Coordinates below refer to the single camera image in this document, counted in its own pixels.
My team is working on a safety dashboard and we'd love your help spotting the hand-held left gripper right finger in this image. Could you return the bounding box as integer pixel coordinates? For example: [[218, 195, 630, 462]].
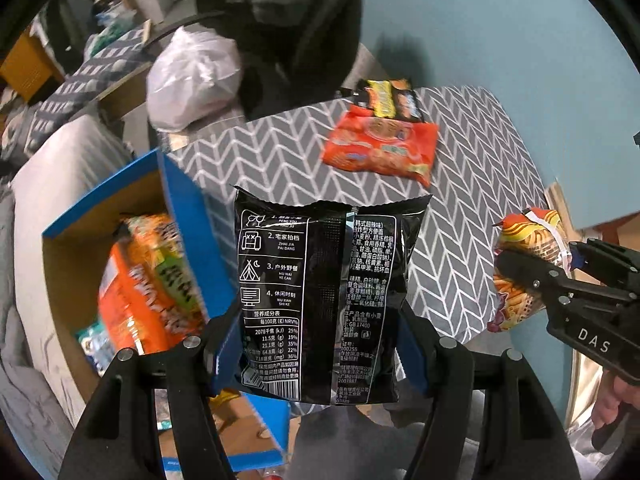
[[397, 302, 568, 480]]

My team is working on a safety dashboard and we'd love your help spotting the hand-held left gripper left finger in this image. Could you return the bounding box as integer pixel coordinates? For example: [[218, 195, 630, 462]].
[[70, 299, 242, 480]]

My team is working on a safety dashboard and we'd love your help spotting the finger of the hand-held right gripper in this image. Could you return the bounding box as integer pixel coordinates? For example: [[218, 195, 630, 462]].
[[567, 238, 640, 292], [494, 249, 577, 312]]

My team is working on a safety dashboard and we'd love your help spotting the yellow striped snack packet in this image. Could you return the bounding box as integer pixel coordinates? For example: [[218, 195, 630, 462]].
[[492, 207, 574, 334]]

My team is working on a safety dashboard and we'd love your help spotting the orange and green snack packet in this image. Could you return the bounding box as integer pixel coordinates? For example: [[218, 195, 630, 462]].
[[97, 212, 222, 357]]

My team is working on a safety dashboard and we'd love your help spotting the light blue snack packet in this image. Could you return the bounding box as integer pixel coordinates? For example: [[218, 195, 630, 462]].
[[75, 322, 122, 377]]

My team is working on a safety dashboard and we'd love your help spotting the blue-rimmed cardboard box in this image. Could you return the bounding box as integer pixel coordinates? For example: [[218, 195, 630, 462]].
[[42, 147, 293, 474]]

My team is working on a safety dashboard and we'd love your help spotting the person's right hand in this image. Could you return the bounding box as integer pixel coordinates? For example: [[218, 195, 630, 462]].
[[592, 375, 640, 442]]

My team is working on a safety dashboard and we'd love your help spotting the red noodle packet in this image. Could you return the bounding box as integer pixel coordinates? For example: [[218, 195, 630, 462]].
[[320, 105, 440, 189]]

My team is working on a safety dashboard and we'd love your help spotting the grey duvet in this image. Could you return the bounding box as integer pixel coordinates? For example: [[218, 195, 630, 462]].
[[0, 190, 77, 462]]

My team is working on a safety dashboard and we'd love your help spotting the grey chevron table cover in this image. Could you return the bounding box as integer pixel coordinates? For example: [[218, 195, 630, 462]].
[[165, 85, 549, 347]]

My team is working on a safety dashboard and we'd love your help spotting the black and yellow noodle packet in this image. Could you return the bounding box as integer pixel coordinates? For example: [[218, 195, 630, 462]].
[[350, 77, 427, 124]]

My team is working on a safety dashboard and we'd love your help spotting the white plastic bag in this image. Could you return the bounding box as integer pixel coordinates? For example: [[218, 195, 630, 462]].
[[146, 27, 245, 132]]

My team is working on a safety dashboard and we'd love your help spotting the blue-grey patterned cloth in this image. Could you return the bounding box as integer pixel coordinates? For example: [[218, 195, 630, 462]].
[[22, 27, 153, 154]]

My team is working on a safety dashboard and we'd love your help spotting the teal plastic bag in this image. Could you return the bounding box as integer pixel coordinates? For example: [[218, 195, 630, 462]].
[[92, 21, 127, 52]]

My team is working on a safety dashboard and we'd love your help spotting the dark grey fleece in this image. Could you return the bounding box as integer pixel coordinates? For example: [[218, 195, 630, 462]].
[[192, 0, 379, 121]]

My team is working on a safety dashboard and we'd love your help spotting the orange wooden cabinet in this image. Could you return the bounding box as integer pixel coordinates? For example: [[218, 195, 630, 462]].
[[0, 35, 67, 102]]

